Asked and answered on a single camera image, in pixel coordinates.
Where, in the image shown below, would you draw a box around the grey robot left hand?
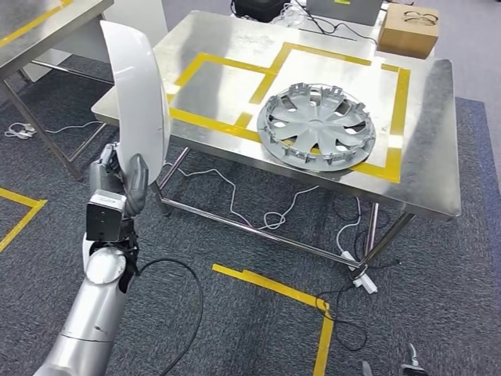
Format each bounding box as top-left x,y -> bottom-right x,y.
88,143 -> 149,218

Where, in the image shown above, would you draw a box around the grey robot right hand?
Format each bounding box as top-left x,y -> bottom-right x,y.
361,342 -> 420,376

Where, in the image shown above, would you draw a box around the white curved panel part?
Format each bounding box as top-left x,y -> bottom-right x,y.
100,20 -> 172,186

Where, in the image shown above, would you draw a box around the steel workbench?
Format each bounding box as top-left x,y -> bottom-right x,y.
91,9 -> 462,271

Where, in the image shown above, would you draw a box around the white power strip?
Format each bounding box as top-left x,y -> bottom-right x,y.
340,250 -> 379,295

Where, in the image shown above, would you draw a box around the yellow floor tape marking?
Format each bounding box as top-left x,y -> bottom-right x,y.
211,263 -> 334,376
0,186 -> 48,255

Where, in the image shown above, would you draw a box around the small yellow tape rectangle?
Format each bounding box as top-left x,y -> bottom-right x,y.
166,52 -> 276,143

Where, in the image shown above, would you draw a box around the steel side bench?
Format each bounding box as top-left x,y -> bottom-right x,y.
0,0 -> 114,182

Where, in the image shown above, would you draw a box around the yellow tape strip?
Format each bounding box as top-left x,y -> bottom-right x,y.
0,0 -> 74,49

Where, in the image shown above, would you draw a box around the large yellow tape rectangle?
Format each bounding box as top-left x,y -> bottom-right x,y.
235,42 -> 411,184

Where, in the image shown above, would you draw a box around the black carry bag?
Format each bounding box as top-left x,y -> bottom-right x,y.
230,0 -> 290,24

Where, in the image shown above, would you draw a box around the grey plastic hubcap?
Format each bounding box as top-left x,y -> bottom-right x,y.
257,82 -> 377,173

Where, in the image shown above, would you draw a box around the brown cardboard box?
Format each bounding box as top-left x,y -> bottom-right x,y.
377,4 -> 440,60

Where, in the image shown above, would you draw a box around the black rimmed glasses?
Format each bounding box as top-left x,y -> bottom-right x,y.
403,11 -> 438,26

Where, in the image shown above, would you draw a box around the grey laptop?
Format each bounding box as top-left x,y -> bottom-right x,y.
306,0 -> 383,27

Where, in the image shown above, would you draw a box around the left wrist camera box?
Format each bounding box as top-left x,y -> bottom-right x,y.
86,190 -> 127,243

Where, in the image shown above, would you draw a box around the black floor cable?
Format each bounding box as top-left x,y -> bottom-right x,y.
315,197 -> 401,353

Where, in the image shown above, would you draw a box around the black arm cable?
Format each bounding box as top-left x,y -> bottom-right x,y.
137,258 -> 204,376

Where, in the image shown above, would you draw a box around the white power cord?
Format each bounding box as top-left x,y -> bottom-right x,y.
164,161 -> 361,255

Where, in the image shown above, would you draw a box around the clear white cable bundle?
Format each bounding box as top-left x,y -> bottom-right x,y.
272,2 -> 310,28

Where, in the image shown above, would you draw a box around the black desk cable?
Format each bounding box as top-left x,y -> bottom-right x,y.
291,0 -> 379,45

